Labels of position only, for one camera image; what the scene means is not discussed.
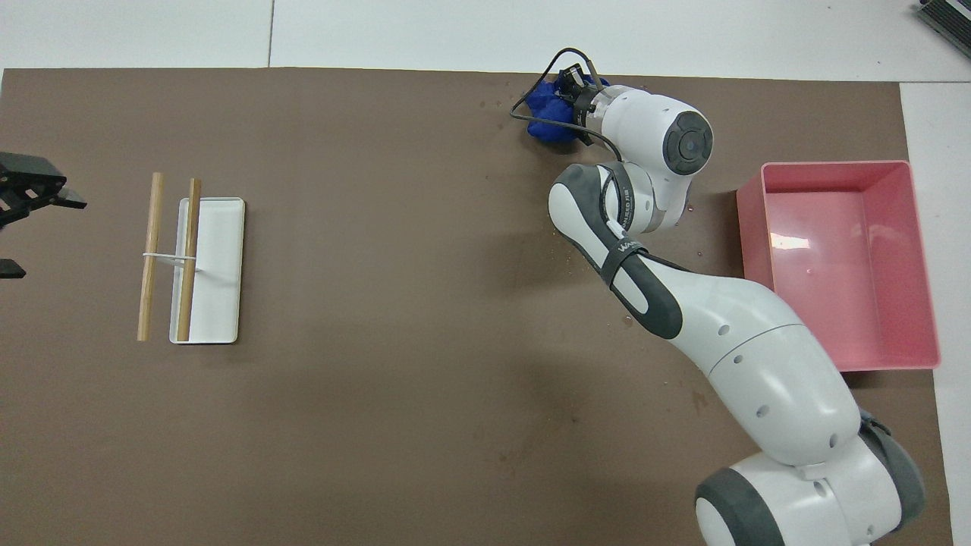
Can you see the blue cloth towel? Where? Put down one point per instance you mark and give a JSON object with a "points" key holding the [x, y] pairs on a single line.
{"points": [[546, 106]]}

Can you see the dark grey ribbed device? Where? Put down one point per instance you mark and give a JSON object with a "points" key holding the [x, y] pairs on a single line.
{"points": [[950, 17]]}

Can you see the brown table mat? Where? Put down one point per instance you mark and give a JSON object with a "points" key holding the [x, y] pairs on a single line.
{"points": [[379, 379]]}

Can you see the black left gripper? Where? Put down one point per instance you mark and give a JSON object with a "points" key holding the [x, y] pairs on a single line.
{"points": [[23, 182]]}

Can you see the white rectangular tray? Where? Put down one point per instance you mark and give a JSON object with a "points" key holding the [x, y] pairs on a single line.
{"points": [[220, 250]]}

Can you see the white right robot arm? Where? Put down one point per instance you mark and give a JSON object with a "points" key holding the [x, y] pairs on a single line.
{"points": [[758, 356]]}

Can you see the pink plastic bin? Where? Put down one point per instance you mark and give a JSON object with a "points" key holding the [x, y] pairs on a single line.
{"points": [[842, 318]]}

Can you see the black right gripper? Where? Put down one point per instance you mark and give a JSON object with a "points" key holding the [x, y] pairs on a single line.
{"points": [[584, 106]]}

